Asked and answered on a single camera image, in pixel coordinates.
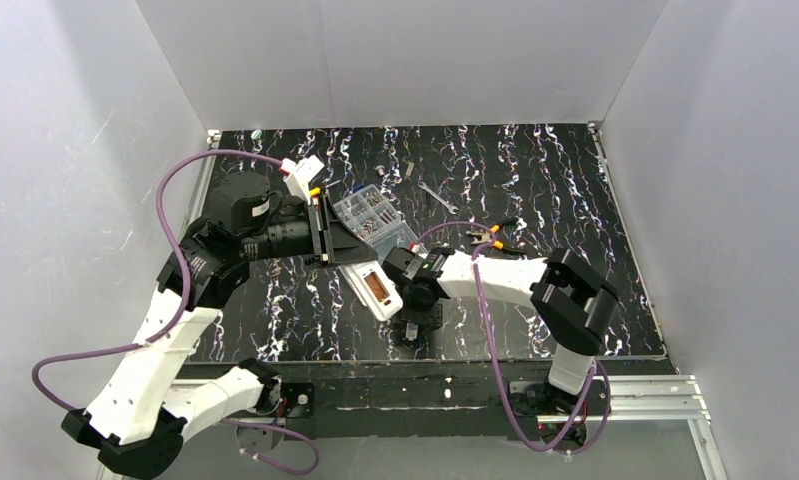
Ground white remote control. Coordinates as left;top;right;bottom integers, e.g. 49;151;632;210
340;260;403;322

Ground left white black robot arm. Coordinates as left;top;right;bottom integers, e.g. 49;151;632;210
62;172;402;479

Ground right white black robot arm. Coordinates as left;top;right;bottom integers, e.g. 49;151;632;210
382;247;619;413

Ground clear plastic screw box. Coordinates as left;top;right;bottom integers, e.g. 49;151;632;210
334;185;418;262

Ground silver open-end wrench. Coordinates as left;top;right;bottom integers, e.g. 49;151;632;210
418;181;459;215

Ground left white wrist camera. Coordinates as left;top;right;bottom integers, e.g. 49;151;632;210
279;155;324;201

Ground orange handled pliers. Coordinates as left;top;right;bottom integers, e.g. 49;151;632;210
465;217;526;256

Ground black front mounting rail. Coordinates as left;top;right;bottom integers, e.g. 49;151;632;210
277;360;516;439

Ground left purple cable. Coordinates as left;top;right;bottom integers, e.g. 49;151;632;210
31;149;321;476

